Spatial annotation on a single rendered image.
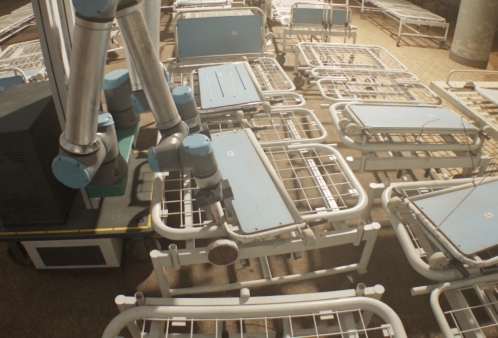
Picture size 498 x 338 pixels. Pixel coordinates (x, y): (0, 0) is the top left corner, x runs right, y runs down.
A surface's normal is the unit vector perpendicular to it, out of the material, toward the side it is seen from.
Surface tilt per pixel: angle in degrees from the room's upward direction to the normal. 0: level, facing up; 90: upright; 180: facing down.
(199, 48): 90
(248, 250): 90
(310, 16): 90
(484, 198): 5
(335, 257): 0
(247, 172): 1
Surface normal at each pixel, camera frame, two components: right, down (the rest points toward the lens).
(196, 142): -0.10, -0.80
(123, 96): 0.58, 0.45
